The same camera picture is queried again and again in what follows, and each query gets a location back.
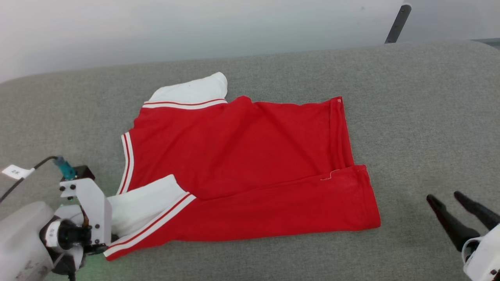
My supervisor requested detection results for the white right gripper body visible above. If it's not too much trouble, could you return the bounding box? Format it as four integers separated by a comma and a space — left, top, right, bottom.
462, 224, 500, 281

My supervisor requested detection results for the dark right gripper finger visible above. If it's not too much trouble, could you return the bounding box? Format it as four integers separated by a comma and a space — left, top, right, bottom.
426, 194, 481, 252
454, 191, 500, 231

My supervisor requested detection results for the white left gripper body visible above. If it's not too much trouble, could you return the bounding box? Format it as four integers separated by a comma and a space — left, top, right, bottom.
39, 221, 108, 276

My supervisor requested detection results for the red white basketball jersey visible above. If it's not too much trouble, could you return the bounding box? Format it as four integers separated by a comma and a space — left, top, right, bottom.
104, 72, 381, 262

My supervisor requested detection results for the black slanted pole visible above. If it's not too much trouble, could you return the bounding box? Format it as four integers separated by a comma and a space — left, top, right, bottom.
385, 4, 412, 44

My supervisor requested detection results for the black cable with teal plug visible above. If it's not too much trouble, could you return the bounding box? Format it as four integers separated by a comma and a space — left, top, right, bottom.
0, 156, 77, 203

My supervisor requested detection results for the white paper cable tag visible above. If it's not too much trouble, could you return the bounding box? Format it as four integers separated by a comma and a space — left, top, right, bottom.
2, 165, 35, 180

